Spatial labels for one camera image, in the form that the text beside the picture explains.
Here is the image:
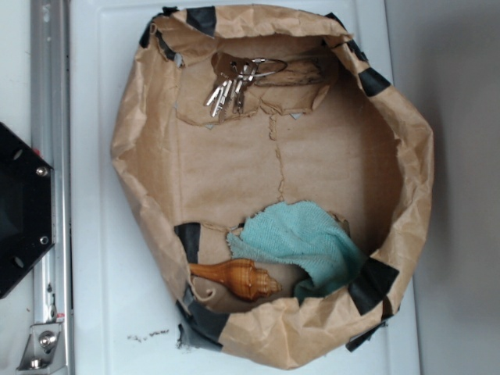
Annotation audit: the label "brown paper bag bin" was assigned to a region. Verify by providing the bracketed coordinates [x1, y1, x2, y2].
[111, 5, 434, 370]

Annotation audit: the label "orange conch seashell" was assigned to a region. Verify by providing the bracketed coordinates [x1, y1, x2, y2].
[189, 259, 282, 302]

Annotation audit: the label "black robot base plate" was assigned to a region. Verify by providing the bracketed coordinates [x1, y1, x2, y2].
[1, 124, 54, 298]

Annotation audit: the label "teal terry cloth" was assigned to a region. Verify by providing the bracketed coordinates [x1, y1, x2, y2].
[226, 201, 366, 302]

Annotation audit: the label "silver corner bracket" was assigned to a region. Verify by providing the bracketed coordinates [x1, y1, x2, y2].
[16, 323, 66, 374]

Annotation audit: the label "aluminium extrusion rail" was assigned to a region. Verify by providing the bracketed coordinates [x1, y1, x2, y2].
[30, 1, 75, 374]

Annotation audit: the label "silver keys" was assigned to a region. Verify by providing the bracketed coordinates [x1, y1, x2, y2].
[204, 52, 288, 123]

